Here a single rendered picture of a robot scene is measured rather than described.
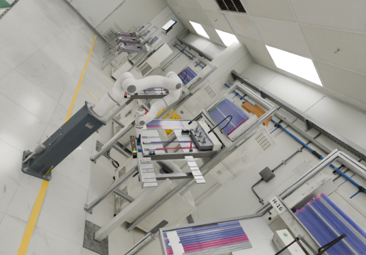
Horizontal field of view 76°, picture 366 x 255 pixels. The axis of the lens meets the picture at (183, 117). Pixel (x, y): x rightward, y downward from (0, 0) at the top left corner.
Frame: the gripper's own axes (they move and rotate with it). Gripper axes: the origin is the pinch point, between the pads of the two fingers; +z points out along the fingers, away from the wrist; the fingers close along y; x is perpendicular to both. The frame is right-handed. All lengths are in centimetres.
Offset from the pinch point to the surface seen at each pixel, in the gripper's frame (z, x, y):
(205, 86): -14, 112, -124
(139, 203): 27, -3, 52
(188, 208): 75, 54, 21
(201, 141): -3, 59, 11
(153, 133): 3.6, 17.2, -19.0
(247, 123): -28, 97, 22
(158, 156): 4.6, 15.2, 21.0
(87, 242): 57, -43, 57
